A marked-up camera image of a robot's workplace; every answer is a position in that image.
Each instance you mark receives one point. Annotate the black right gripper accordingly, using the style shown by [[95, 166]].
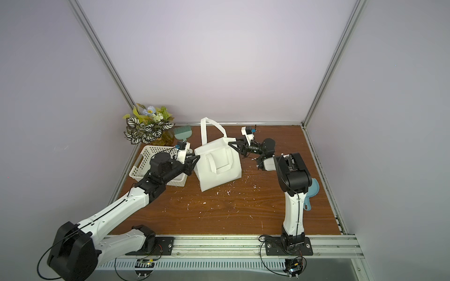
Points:
[[242, 146]]

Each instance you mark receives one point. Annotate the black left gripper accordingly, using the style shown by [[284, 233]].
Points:
[[188, 169]]

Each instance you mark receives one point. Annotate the white insulated delivery bag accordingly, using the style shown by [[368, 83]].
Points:
[[219, 163]]

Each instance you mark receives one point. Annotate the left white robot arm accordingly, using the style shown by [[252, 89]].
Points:
[[78, 249]]

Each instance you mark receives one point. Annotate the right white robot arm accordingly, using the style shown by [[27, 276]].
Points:
[[294, 180]]

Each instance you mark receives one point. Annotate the white perforated plastic basket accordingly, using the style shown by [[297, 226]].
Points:
[[142, 164]]

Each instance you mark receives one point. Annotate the artificial plant with striped leaves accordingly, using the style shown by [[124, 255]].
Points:
[[149, 125]]

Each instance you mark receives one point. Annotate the teal dustpan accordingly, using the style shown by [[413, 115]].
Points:
[[313, 190]]

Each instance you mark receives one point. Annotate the left circuit board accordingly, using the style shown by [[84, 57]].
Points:
[[143, 268]]

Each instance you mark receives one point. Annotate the circuit board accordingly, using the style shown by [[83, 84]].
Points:
[[295, 267], [143, 268]]

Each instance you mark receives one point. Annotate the right circuit board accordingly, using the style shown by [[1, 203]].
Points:
[[295, 267]]

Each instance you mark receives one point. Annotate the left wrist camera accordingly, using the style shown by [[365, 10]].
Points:
[[182, 150]]

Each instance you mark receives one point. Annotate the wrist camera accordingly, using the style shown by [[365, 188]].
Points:
[[182, 150], [248, 133]]

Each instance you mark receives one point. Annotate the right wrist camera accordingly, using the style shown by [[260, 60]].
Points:
[[248, 133]]

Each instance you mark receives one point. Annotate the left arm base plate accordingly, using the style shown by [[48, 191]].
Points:
[[161, 246]]

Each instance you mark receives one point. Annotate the aluminium mounting rail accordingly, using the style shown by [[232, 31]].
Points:
[[243, 252]]

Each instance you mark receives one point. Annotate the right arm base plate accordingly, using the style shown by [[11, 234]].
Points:
[[278, 246]]

